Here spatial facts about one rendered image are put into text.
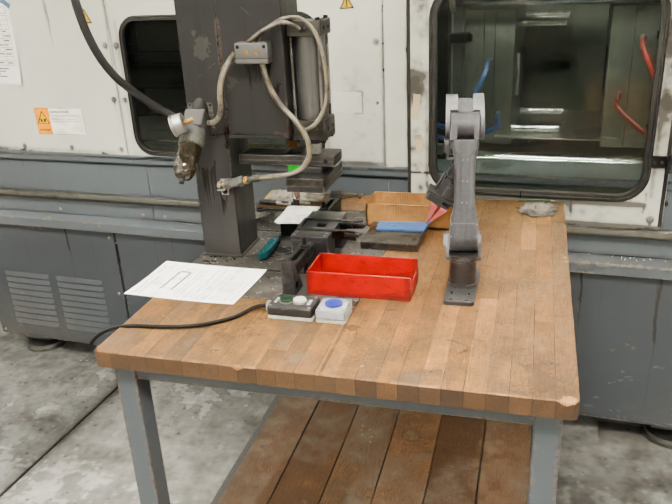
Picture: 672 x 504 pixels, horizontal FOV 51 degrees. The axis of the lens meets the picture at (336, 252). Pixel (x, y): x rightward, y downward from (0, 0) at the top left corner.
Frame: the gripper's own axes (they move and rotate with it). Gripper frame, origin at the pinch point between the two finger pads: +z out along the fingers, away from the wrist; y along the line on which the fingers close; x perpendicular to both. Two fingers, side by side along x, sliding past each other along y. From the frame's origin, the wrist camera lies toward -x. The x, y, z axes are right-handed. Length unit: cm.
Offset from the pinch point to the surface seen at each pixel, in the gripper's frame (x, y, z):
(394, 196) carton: -17.1, 11.1, 4.4
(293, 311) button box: 56, 21, 15
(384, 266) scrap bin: 31.8, 6.7, 4.9
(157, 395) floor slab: -39, 53, 139
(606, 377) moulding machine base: -34, -85, 29
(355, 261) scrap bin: 31.3, 13.5, 7.8
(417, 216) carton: -5.0, 2.9, 2.1
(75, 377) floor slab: -47, 89, 160
